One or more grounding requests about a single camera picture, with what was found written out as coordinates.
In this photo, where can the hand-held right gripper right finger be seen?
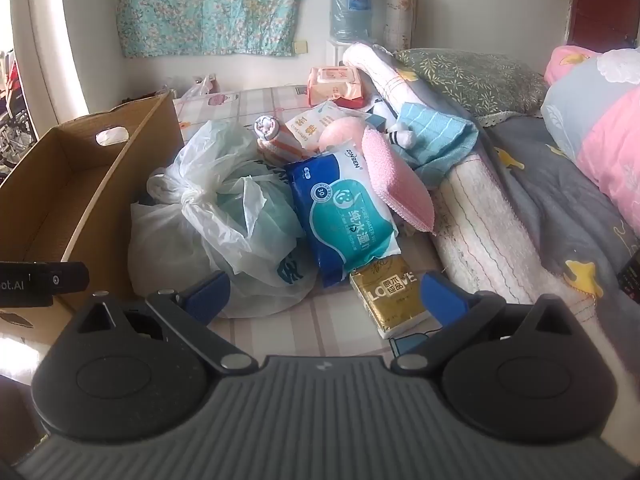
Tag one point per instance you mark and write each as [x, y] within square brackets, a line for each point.
[440, 294]

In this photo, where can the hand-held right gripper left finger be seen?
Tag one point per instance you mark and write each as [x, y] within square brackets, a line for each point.
[210, 292]

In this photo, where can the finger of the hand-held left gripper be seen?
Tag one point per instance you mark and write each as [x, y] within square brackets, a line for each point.
[70, 277]

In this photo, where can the gold tissue pack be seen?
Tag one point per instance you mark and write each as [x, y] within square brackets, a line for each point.
[385, 300]

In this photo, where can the translucent white plastic bag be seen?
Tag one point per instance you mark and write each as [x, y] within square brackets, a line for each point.
[165, 240]

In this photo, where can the brown cardboard box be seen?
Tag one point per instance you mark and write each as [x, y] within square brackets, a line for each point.
[50, 200]

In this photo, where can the blue wet wipes pack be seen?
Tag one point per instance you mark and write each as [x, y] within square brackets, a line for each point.
[345, 220]

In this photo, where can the pink sponge cloth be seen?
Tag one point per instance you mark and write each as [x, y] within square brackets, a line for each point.
[395, 180]

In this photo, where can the blue checked cloth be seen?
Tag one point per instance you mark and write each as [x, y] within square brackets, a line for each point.
[440, 130]

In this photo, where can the striped towel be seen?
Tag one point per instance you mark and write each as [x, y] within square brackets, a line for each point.
[272, 135]

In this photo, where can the pink plush toy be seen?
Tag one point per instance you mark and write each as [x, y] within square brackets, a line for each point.
[340, 135]

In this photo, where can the white soft pouch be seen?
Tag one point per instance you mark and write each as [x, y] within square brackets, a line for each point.
[305, 125]

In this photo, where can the white plastic bag blue print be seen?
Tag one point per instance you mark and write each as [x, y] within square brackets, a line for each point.
[280, 285]

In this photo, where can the rolled white quilt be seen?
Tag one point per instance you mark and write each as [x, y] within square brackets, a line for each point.
[475, 210]

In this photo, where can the wheelchair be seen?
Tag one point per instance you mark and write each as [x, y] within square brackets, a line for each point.
[15, 135]

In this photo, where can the grey duck print bedsheet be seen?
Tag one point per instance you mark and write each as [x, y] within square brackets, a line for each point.
[540, 185]

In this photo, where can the black device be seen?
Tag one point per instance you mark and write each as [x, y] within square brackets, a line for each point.
[631, 280]

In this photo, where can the small clear plastic bag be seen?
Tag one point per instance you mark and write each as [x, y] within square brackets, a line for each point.
[197, 87]

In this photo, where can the green leaf print pillow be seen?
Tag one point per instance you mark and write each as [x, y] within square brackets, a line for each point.
[475, 80]

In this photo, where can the pink blue quilt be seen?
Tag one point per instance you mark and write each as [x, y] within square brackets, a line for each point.
[610, 150]

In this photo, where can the pink wet wipes pack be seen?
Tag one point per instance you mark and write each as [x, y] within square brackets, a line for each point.
[332, 85]

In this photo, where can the white water dispenser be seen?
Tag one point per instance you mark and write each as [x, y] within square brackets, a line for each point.
[345, 52]

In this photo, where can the rolled patterned floor mat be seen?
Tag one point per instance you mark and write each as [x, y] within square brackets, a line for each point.
[402, 15]

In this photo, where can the blue water bottle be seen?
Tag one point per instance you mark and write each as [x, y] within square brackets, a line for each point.
[352, 10]

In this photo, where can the dark red door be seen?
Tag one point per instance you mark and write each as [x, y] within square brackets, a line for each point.
[605, 5]

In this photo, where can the wall socket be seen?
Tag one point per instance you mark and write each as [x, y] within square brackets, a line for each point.
[300, 47]

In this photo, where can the teal floral wall cloth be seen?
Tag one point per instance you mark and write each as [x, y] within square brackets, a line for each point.
[210, 5]

